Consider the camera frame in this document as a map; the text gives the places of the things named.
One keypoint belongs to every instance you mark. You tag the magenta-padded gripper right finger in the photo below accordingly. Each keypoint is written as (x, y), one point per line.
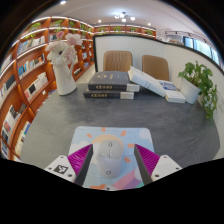
(164, 166)

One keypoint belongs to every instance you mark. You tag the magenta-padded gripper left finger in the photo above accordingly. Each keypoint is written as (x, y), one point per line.
(60, 166)

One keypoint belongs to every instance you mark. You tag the white computer mouse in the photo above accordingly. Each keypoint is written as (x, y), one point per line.
(109, 160)

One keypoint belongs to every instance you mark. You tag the pastel sun print mouse pad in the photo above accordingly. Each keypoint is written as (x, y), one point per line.
(133, 136)

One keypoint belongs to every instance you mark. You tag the white book with blue cover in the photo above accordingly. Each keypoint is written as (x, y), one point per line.
(174, 94)

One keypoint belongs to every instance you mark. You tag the white plant pot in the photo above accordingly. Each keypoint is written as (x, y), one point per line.
(189, 91)

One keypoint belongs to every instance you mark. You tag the white ceramic vase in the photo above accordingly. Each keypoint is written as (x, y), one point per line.
(65, 81)

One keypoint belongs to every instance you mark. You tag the dark hardcover book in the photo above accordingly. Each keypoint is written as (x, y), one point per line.
(106, 94)
(110, 80)

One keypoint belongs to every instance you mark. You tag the thick white book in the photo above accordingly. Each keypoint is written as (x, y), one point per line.
(146, 81)

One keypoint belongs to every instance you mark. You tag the green leafy pothos plant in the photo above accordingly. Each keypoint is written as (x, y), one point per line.
(200, 76)

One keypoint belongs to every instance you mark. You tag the orange wooden bookshelf unit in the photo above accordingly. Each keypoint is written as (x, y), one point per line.
(30, 73)

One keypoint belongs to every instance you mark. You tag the tan upholstered chair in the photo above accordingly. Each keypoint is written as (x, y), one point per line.
(156, 68)
(117, 61)

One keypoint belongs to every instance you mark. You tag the window with curtains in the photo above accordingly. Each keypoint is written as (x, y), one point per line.
(200, 46)

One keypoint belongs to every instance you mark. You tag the multi-bulb ceiling lamp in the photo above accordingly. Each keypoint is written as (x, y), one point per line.
(124, 16)

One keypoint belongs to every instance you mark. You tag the recessed ceiling spotlights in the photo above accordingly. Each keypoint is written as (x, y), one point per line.
(63, 2)

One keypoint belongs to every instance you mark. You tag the black track light rail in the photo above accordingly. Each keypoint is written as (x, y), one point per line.
(180, 34)

